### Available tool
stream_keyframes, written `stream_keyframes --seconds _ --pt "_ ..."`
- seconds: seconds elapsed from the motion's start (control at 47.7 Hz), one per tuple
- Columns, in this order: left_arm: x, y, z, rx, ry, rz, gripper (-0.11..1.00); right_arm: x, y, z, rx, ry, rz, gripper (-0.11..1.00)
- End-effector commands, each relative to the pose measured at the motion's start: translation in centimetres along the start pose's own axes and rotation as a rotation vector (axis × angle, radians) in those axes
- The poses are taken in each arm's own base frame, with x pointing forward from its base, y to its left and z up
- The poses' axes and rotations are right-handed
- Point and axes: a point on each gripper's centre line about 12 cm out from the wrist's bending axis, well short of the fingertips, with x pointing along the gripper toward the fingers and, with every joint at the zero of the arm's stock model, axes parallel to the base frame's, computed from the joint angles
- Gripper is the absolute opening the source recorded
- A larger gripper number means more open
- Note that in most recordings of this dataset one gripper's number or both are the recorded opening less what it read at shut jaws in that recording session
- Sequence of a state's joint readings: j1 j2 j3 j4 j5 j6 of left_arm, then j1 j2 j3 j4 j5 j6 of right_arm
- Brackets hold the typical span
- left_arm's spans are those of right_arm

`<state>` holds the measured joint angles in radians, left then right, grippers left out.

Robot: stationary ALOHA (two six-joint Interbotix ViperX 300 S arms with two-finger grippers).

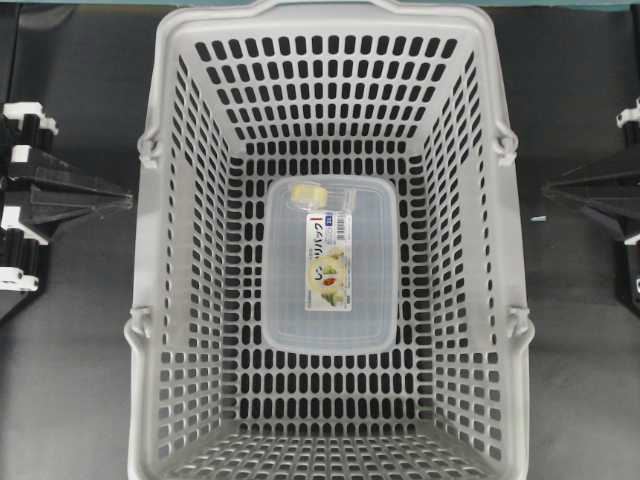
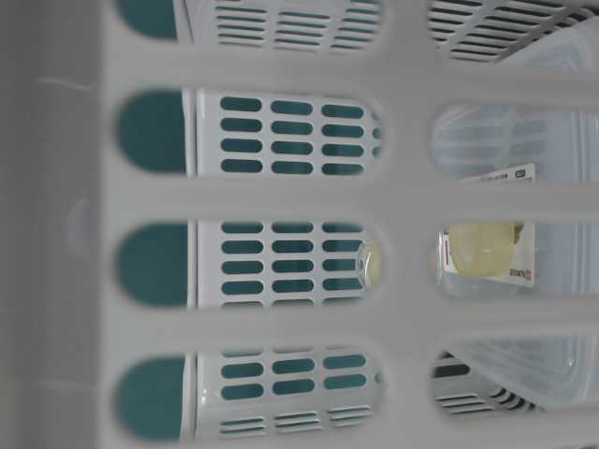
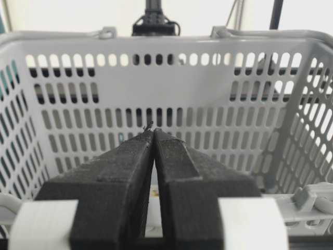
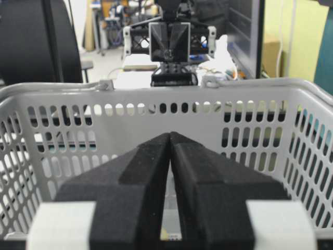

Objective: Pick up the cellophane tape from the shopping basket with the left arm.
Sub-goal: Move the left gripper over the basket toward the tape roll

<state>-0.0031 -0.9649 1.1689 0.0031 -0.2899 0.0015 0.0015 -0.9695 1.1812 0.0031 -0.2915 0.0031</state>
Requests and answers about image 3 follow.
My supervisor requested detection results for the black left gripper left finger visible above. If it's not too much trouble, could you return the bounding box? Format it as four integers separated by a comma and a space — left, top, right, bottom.
7, 128, 155, 250

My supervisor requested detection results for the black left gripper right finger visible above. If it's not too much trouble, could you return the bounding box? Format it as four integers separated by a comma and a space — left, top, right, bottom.
153, 128, 289, 250

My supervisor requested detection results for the grey plastic shopping basket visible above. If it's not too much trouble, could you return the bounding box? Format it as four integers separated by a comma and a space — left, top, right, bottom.
0, 26, 333, 240

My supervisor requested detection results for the black pole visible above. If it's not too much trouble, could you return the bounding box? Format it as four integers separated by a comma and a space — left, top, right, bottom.
269, 0, 284, 30

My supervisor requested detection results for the black camera stand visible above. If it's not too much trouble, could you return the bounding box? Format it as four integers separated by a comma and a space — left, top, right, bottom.
131, 0, 181, 36

